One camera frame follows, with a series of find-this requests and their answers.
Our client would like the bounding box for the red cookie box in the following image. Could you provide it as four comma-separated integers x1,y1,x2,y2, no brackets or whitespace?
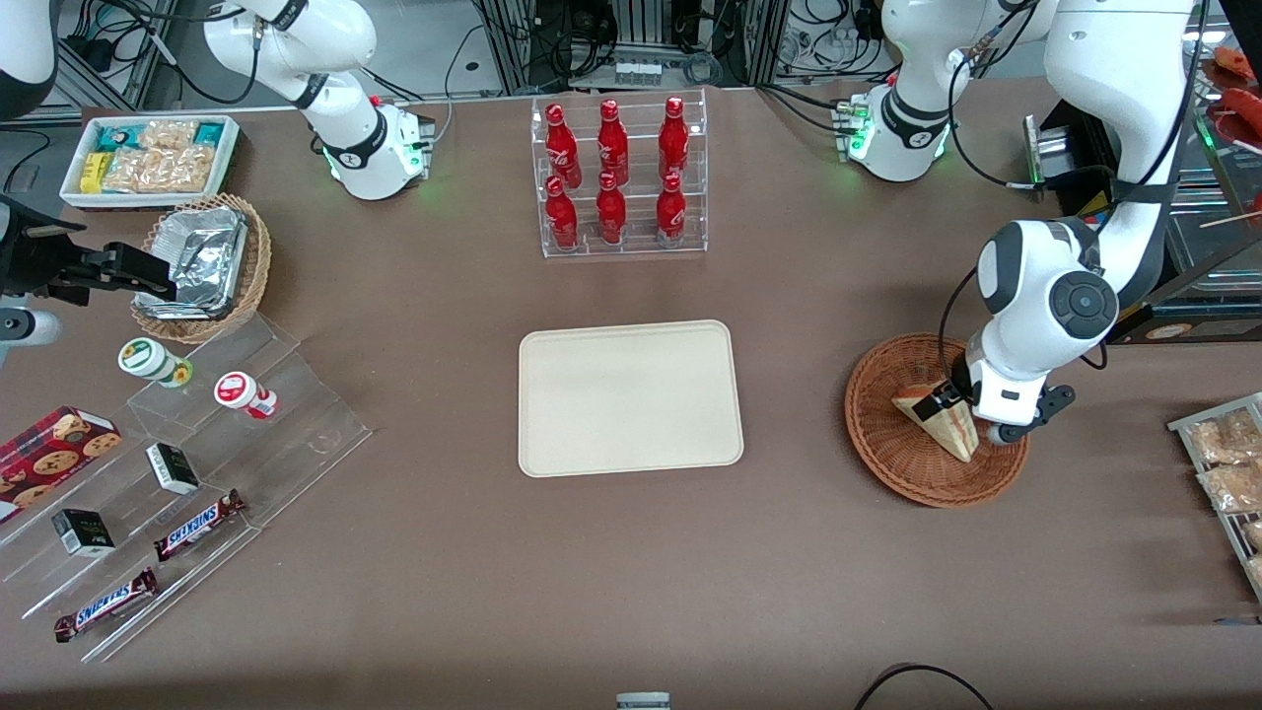
0,405,123,524

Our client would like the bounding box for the black food warmer cabinet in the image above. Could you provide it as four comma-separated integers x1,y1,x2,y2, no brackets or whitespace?
1025,94,1262,346

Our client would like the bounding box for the beige plastic tray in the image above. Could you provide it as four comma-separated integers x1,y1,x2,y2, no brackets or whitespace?
518,319,745,479

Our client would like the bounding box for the shallow round brown wicker basket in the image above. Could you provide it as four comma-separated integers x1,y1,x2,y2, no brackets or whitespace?
845,332,1031,509

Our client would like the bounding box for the red sausage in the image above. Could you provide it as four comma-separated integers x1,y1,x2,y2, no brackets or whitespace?
1213,44,1262,86
1208,87,1262,149

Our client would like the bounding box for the red lid yogurt cup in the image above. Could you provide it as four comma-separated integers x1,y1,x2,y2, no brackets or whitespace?
214,371,279,420

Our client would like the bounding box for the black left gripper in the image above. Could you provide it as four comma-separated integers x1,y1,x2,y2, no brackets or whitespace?
925,380,1077,440

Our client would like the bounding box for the clear rice cracker bag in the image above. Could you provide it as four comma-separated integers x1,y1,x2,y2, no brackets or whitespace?
104,146,215,194
138,120,200,150

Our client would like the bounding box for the black cable loop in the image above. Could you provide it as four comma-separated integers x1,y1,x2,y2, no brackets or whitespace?
853,664,997,710

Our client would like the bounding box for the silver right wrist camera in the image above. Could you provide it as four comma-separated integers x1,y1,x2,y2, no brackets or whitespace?
0,308,62,348

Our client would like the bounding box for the white rectangular snack bin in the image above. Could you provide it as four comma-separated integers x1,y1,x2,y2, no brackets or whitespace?
59,114,242,210

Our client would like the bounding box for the green lid yogurt cup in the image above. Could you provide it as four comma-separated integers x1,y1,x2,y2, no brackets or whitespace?
118,337,193,389

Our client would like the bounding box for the aluminium frame rack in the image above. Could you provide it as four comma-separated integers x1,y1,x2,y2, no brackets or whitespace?
473,0,790,95

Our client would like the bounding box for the triangle sandwich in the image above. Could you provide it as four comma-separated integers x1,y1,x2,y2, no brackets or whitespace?
892,383,982,462

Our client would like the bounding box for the brown Snickers bar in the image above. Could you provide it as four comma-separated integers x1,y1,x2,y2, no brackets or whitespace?
153,489,247,563
54,567,159,644

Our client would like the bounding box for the clear acrylic bottle rack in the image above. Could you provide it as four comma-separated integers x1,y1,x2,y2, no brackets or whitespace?
530,89,709,259

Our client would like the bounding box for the deep tan wicker basket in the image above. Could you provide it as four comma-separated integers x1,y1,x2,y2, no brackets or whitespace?
130,193,272,344

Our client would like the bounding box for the red cola bottle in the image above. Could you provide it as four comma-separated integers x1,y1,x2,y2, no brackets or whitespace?
545,176,580,249
597,99,630,186
659,96,689,183
596,172,627,246
656,173,687,248
545,104,583,188

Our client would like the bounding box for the small black box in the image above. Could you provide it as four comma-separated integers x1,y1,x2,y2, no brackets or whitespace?
145,442,201,496
51,508,116,559

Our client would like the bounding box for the silver box with green light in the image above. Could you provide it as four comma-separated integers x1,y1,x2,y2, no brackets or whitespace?
1023,113,1086,188

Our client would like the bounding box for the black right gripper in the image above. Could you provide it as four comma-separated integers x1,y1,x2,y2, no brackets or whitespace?
0,195,178,302

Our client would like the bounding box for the clear acrylic stepped display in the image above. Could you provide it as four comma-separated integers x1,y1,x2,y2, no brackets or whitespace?
0,314,374,664

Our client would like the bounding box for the aluminium foil container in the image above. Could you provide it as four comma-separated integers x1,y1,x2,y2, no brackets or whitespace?
133,205,249,320

